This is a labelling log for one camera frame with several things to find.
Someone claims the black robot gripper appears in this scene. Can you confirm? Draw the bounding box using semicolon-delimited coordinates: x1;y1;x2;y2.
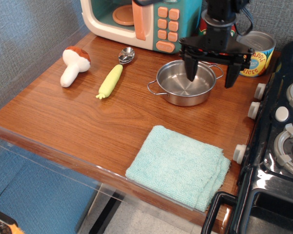
179;23;254;88

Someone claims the plush white brown mushroom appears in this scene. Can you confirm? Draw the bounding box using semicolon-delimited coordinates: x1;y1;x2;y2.
60;46;91;88

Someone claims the toy microwave teal and cream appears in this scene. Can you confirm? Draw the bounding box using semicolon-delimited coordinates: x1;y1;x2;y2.
81;0;202;54

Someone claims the pineapple slices can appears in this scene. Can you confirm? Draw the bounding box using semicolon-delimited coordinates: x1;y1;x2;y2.
236;31;276;78

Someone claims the small stainless steel pot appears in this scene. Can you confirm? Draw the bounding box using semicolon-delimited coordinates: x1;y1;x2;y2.
147;60;224;107

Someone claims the tomato sauce can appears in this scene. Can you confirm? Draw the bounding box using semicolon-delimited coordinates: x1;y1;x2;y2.
199;10;237;38

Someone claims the black toy stove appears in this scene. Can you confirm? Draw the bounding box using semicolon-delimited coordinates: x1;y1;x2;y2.
202;41;293;234

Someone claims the light blue folded cloth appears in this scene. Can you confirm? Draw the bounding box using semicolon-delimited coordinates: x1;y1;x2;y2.
126;125;230;212

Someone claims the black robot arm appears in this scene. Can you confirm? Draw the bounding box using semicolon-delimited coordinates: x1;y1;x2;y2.
180;0;254;88

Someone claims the orange black object bottom left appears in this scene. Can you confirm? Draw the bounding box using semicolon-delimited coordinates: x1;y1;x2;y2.
0;212;24;234

